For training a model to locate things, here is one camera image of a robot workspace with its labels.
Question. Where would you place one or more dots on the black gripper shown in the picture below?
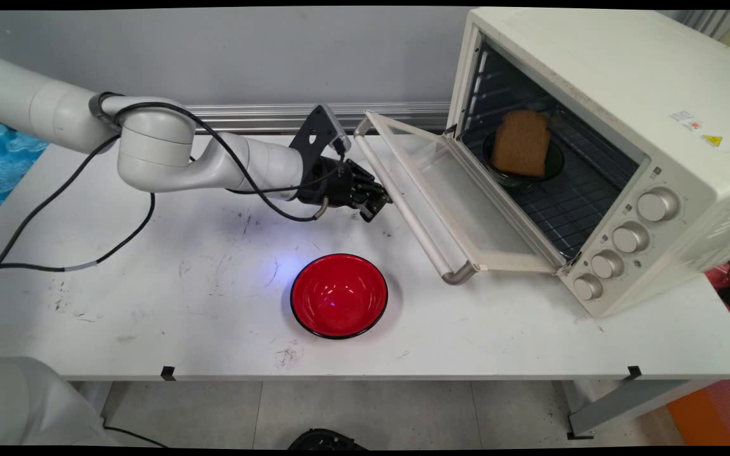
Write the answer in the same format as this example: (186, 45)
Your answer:
(330, 183)

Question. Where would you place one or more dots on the cream glass oven door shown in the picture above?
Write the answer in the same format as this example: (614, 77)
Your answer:
(466, 202)

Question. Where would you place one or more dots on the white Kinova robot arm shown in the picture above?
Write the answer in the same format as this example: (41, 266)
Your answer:
(156, 149)

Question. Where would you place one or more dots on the red bowl with black rim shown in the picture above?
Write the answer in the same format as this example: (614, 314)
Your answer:
(338, 296)

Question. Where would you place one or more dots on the dark plate in oven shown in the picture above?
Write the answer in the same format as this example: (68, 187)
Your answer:
(517, 182)

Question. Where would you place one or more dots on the brown toast slice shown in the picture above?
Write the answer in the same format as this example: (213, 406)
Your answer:
(520, 145)

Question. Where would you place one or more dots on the small silver oven knob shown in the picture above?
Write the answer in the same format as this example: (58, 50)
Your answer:
(587, 287)

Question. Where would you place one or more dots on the black round floor object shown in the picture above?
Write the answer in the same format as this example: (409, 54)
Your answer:
(324, 440)

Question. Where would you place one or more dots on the cream toaster oven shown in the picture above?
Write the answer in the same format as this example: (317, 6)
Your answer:
(593, 63)

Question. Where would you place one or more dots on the black table edge clip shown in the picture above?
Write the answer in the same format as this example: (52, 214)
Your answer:
(633, 372)
(168, 373)

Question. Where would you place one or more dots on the large silver oven knob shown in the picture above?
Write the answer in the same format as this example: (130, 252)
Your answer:
(656, 206)

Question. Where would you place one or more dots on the white oven label sticker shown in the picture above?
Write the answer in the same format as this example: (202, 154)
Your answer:
(685, 120)

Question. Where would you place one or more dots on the grey table leg beam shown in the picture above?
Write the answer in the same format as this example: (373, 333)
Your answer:
(631, 405)

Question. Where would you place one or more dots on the yellow warning sticker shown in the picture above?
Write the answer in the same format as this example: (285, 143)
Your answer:
(711, 140)

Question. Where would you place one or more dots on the red object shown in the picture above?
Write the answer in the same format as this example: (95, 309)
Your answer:
(720, 278)

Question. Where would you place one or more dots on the blue bubble wrap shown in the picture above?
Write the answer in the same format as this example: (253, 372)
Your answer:
(7, 164)

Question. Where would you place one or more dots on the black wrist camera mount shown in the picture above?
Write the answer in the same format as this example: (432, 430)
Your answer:
(314, 136)

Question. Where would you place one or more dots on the aluminium rail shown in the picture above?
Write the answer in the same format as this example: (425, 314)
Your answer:
(244, 117)

